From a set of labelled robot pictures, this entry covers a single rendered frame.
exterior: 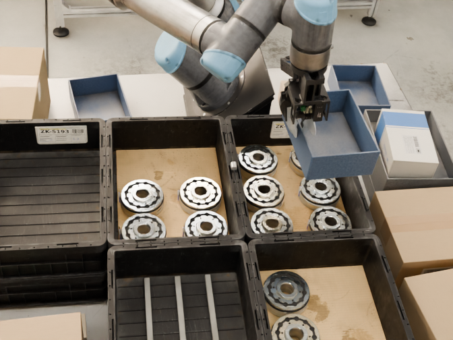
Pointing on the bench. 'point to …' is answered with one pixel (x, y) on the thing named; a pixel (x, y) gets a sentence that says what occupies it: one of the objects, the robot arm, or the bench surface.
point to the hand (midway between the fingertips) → (298, 129)
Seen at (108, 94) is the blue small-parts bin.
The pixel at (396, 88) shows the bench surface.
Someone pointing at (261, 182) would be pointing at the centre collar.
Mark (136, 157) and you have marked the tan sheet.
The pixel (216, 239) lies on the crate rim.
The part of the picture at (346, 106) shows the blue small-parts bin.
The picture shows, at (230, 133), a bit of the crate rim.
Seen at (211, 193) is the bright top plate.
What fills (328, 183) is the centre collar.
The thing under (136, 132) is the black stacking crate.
